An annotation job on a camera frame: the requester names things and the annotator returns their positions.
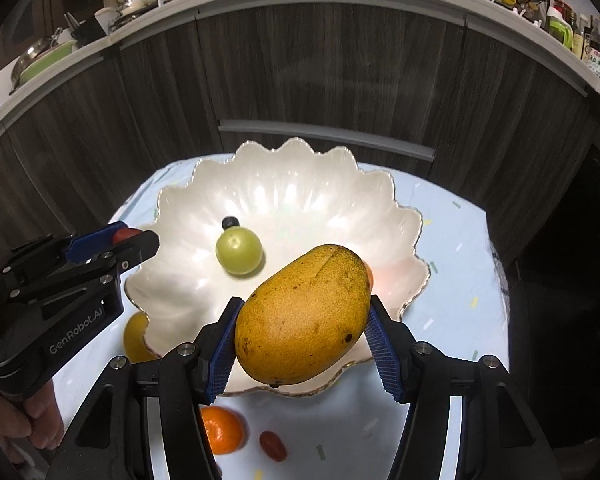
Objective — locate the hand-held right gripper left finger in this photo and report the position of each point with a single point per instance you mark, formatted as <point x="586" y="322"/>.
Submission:
<point x="220" y="360"/>

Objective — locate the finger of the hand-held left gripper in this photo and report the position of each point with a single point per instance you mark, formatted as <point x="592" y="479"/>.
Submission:
<point x="137" y="250"/>
<point x="92" y="241"/>

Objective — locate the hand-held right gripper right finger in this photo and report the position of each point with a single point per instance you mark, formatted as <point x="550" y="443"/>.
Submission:
<point x="385" y="355"/>

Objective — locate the red cherry tomato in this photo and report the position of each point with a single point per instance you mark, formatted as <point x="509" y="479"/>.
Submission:
<point x="126" y="233"/>

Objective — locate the orange tangerine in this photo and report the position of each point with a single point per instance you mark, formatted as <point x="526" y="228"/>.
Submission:
<point x="369" y="280"/>
<point x="227" y="430"/>

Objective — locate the yellow mango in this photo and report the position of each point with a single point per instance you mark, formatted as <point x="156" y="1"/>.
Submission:
<point x="305" y="315"/>

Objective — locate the dark blueberry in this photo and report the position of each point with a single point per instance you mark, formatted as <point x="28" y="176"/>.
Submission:
<point x="229" y="223"/>

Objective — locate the white scalloped bowl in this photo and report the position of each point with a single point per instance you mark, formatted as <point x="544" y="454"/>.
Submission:
<point x="300" y="200"/>

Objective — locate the person's left hand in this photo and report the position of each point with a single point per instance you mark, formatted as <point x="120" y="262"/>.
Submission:
<point x="30" y="420"/>

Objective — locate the yellow citrus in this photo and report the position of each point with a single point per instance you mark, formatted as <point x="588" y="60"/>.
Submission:
<point x="135" y="337"/>

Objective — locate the red date upper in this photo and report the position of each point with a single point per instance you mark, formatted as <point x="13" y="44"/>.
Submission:
<point x="272" y="445"/>

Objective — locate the light blue patterned tablecloth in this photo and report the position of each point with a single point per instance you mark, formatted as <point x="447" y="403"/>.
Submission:
<point x="455" y="270"/>

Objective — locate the black built-in oven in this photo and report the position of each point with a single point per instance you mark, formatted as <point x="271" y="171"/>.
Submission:
<point x="570" y="285"/>

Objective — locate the black utensil holder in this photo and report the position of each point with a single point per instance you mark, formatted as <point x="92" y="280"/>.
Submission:
<point x="85" y="30"/>

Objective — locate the dark wood kitchen cabinet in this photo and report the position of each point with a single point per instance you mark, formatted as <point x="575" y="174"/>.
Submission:
<point x="305" y="75"/>

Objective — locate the dark soy sauce bottle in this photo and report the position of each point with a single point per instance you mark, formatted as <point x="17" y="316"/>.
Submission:
<point x="599" y="57"/>

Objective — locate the green oil bottle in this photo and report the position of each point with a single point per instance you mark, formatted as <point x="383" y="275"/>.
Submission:
<point x="560" y="27"/>

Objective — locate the red-capped jar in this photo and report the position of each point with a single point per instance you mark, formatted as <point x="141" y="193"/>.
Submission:
<point x="564" y="7"/>

